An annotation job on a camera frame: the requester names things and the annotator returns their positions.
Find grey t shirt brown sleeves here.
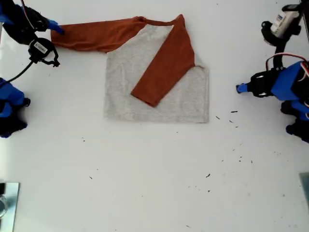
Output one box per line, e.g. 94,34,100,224
50,14,210,124

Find red white servo wire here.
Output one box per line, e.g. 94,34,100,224
20,0,34,30
265,52,309,80

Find steel base plate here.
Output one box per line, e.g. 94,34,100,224
0,182,20,232

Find steel post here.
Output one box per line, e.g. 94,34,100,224
0,194,8,219

